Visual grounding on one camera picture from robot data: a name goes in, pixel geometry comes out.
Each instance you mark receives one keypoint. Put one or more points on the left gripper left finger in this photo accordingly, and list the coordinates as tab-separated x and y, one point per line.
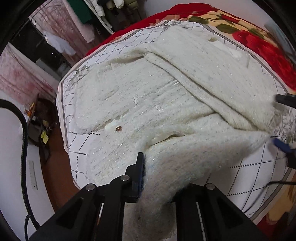
96	212

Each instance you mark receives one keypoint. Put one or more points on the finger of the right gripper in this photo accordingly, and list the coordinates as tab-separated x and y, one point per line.
288	100
289	152

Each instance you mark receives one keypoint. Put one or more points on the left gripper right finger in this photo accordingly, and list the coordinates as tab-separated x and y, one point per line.
205	213

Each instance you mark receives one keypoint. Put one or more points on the white fuzzy knit jacket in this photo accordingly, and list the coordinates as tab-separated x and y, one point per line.
190	104

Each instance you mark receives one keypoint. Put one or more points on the clothes rack with garments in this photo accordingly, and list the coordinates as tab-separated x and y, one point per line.
107	17

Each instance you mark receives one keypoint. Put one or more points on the white grid pattern cloth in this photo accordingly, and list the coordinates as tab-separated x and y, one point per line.
243	183

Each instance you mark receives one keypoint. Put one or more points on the red floral blanket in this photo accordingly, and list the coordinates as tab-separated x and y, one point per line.
248	34

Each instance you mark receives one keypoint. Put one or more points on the blue velvet quilt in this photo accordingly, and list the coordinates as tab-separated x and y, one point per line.
281	38

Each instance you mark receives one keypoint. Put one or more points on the white plastic bag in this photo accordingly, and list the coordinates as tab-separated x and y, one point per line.
61	45

